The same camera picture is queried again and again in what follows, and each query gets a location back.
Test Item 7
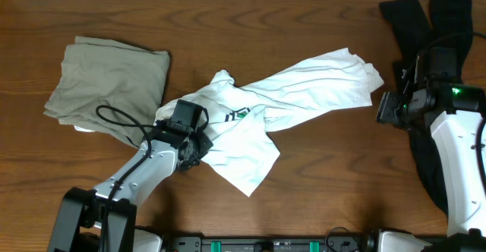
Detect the small white cloth under garment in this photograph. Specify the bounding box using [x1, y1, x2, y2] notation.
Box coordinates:
[74, 125, 95, 133]

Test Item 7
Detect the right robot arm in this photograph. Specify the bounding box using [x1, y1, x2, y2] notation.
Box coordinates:
[368, 47, 485, 251]

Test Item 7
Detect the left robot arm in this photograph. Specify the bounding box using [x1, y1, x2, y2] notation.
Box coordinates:
[48, 100, 213, 252]

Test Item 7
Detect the white t-shirt with logo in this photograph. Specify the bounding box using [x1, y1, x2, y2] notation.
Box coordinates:
[154, 47, 385, 198]

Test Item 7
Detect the black garment with red stripe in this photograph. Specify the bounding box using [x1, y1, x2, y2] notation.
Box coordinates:
[379, 0, 473, 213]

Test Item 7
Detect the folded olive green garment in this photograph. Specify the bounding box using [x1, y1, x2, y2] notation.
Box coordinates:
[44, 36, 170, 147]

